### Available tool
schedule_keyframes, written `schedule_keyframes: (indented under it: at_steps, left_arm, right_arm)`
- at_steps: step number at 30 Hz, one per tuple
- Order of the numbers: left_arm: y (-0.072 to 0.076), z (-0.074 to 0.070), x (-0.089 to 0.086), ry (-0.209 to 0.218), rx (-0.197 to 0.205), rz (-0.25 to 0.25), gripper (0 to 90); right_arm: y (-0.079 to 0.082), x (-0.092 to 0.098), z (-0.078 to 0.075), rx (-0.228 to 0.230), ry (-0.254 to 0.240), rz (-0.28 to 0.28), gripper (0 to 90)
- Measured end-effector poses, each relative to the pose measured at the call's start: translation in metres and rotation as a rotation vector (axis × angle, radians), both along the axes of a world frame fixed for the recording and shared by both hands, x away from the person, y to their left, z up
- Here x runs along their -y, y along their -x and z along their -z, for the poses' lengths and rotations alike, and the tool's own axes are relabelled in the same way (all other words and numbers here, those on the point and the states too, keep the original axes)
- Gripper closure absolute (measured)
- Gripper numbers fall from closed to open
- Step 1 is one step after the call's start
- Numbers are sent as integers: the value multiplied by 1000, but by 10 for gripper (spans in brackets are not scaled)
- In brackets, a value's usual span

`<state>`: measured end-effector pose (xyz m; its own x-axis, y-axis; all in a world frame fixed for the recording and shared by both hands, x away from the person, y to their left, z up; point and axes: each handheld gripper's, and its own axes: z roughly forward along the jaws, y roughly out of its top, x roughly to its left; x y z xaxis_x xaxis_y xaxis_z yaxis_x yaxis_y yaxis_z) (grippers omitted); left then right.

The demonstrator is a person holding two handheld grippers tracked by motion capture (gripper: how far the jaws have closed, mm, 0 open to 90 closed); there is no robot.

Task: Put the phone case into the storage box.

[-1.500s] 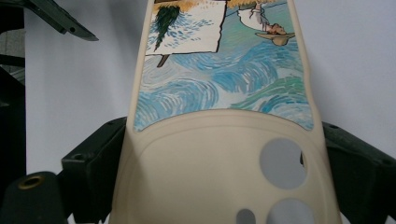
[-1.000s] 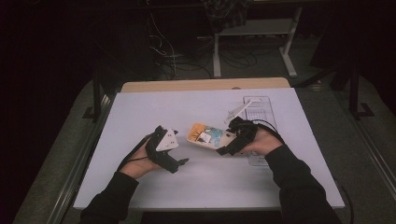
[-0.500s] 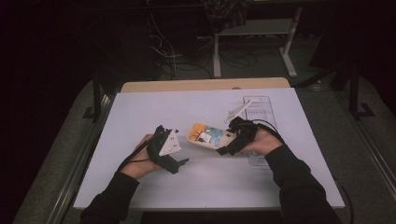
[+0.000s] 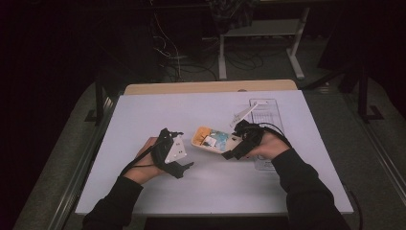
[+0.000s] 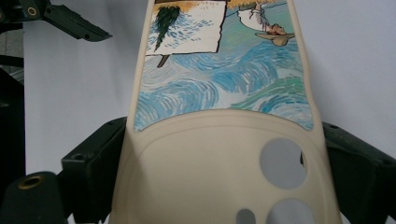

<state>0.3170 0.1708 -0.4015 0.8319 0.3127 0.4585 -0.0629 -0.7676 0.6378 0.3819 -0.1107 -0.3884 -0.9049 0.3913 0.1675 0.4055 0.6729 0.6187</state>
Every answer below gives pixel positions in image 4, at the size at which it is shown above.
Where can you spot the cream plate with picture print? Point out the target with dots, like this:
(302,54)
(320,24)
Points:
(220,140)

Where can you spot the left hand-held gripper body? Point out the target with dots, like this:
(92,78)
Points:
(174,151)

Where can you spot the white metal-framed desk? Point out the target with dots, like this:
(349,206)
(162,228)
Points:
(261,28)

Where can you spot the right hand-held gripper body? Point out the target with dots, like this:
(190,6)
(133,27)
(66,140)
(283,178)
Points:
(252,135)

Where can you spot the person's left hand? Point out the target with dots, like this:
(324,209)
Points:
(142,167)

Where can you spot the metal floor rail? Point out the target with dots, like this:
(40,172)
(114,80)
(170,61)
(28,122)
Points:
(383,159)
(83,166)

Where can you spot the black metal stand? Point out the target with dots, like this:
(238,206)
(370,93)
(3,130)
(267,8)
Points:
(364,99)
(99,96)

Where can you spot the person's right hand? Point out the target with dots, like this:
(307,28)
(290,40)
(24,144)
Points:
(271,147)

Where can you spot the dark patterned cloth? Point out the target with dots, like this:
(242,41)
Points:
(233,12)

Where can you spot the clear plastic storage box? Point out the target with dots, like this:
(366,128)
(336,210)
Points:
(271,111)

